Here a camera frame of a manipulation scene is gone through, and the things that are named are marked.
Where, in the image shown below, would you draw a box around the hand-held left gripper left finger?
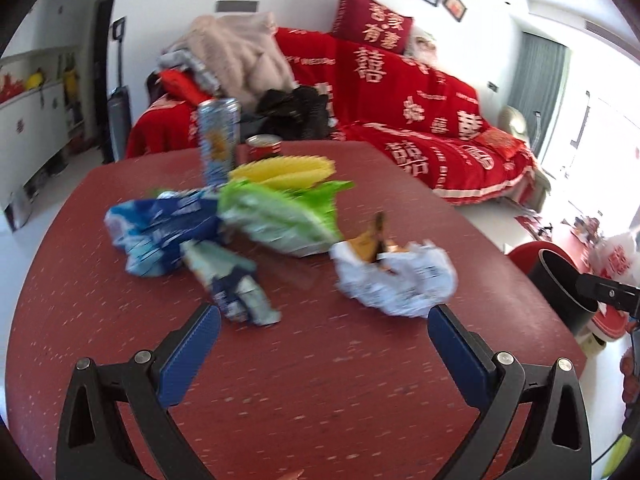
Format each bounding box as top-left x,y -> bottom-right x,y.
56,302 -> 222,480

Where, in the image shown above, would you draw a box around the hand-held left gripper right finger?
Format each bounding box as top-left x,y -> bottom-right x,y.
427,304 -> 593,480

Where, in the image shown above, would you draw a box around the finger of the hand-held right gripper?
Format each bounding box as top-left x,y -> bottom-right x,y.
574,272 -> 640,318

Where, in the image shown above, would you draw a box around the black trash bin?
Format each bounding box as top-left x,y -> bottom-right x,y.
529,250 -> 601,338

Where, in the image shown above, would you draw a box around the small blue-white wrapper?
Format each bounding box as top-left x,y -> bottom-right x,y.
180,239 -> 282,327

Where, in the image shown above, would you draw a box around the yellow foam fruit net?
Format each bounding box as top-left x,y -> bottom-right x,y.
229,155 -> 337,191

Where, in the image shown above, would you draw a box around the person's right hand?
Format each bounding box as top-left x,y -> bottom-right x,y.
619,347 -> 638,406

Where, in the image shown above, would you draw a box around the white plastic bag red print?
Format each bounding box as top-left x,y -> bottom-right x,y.
590,230 -> 640,281

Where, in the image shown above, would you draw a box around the crumpled white plastic wrapper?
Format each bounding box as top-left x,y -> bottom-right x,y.
330,240 -> 458,318

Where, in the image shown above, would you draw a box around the blue snack packet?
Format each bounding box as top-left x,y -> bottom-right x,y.
104,189 -> 223,277

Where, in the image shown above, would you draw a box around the green snack packet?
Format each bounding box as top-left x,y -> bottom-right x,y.
217,180 -> 356,258

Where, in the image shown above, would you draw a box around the small red embroidered cushion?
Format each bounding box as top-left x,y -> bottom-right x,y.
475,129 -> 526,158

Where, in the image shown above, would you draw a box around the beige armchair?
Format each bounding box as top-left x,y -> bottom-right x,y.
497,105 -> 553,196

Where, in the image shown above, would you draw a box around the tall blue white can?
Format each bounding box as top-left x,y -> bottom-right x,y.
196,97 -> 242,188

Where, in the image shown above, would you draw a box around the red cartoon face can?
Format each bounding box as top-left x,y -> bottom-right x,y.
245,134 -> 282,163

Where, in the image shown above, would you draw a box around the green curtain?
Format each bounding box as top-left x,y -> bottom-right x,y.
510,31 -> 571,126

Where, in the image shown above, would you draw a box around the sofa with red printed cover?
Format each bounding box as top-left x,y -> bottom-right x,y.
125,25 -> 551,206

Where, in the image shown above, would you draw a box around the upright vacuum cleaner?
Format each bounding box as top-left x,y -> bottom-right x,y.
107,17 -> 133,163

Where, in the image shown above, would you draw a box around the ceiling air vent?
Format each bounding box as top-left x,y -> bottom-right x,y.
582,19 -> 626,48

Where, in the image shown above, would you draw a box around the black garment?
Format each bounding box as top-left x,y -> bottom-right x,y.
255,86 -> 333,141

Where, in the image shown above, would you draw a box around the red folded cloth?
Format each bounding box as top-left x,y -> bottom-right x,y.
159,69 -> 213,106

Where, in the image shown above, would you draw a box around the white cabinet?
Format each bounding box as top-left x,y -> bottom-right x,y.
0,47 -> 86,206

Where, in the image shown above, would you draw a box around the grey folded clothes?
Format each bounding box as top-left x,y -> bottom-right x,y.
157,47 -> 221,93

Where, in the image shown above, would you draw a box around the yellow pineapple decoration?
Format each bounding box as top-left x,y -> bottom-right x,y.
60,55 -> 81,111

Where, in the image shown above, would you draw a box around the beige fluffy blanket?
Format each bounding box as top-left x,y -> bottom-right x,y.
172,11 -> 296,106

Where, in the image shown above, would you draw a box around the white printed cushion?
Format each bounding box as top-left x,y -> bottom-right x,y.
407,30 -> 441,68

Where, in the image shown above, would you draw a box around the red coral decoration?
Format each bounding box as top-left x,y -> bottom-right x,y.
0,72 -> 26,101

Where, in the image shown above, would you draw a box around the large red printed cushion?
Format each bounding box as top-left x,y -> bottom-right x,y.
330,0 -> 416,56

